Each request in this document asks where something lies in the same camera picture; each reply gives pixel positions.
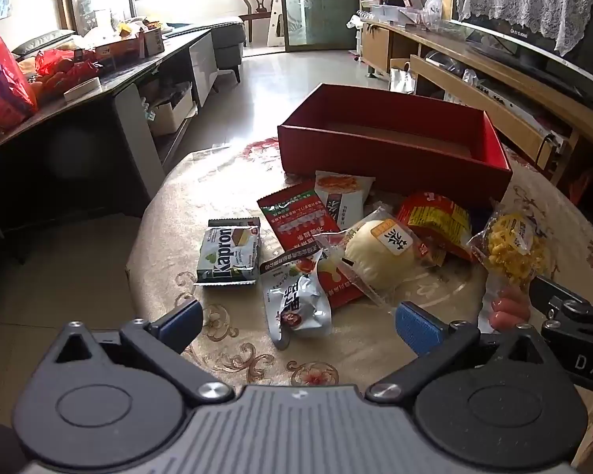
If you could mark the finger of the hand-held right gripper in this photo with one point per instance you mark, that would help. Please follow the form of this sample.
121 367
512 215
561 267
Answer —
543 289

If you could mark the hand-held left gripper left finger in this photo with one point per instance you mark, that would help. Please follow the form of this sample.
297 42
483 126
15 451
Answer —
183 318

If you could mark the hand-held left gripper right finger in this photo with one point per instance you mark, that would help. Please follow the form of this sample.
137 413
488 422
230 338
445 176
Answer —
417 330

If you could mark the sausage packet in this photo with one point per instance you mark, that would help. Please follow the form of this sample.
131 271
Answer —
509 311

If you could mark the corn kernel packet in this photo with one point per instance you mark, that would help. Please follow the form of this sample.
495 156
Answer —
511 247

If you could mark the green wafer packet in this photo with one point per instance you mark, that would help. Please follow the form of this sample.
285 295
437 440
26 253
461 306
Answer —
227 256

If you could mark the bun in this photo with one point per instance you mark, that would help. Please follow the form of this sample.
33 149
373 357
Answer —
375 252

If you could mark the silver white snack packet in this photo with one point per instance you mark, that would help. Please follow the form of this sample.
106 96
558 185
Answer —
296 301

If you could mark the red yellow chips packet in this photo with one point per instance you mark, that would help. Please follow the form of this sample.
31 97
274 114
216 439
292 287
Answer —
435 215

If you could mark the red snack packet white print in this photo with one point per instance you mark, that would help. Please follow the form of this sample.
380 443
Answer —
291 212

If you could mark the white noodle snack packet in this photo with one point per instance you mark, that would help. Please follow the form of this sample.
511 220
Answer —
341 192

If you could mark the red cardboard box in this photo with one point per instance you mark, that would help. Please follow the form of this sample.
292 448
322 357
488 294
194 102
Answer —
375 158

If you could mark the white set-top box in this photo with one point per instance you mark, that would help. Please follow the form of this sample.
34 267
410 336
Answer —
509 103

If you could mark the black desk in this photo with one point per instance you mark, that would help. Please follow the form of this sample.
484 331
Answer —
79 158

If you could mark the grey panel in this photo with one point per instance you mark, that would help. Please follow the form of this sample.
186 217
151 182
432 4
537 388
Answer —
138 128

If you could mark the wooden television stand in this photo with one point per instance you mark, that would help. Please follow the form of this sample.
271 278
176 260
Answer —
524 94

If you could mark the open cardboard box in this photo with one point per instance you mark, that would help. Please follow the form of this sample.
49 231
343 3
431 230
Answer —
170 111

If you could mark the television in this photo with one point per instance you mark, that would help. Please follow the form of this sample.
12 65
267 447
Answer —
538 49

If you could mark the white shopping bag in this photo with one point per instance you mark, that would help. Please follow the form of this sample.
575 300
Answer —
403 79

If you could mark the white cabinet door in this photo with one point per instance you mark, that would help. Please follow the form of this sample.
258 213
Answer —
202 66

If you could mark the red bag of oranges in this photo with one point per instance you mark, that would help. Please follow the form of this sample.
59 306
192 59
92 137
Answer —
62 71

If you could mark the brown cardboard box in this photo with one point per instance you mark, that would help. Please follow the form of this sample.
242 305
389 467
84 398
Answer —
150 42

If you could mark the grey sofa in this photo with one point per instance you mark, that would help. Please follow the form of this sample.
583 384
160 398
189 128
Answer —
227 39

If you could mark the red plastic bag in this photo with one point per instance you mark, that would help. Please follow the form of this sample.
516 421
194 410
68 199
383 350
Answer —
0 84

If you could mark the grey cushion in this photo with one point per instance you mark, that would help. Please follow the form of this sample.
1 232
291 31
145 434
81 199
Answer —
42 42

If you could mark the glass sliding door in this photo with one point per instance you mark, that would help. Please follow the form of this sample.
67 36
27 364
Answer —
321 5

